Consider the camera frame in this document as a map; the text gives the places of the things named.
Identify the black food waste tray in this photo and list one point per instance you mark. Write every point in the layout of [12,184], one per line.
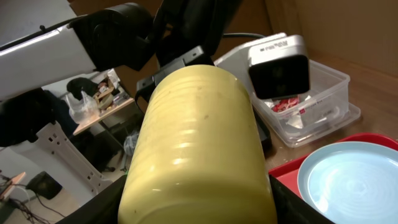
[264,133]

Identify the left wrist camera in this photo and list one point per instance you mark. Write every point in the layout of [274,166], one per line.
[279,68]

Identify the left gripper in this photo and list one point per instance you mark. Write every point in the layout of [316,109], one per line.
[195,56]

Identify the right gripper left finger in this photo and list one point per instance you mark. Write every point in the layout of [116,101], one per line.
[101,209]

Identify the red serving tray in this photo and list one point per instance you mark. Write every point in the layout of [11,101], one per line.
[287,173]

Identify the light blue plate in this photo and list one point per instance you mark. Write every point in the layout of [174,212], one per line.
[351,182]

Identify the red strawberry snack wrapper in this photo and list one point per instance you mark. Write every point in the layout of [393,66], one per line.
[284,104]

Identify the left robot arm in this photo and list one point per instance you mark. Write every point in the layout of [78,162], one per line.
[181,33]

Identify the clear plastic waste bin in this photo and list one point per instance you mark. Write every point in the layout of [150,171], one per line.
[301,100]

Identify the yellow plastic cup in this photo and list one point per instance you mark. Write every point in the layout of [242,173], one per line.
[198,157]

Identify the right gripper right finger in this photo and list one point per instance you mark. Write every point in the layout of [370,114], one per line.
[291,209]

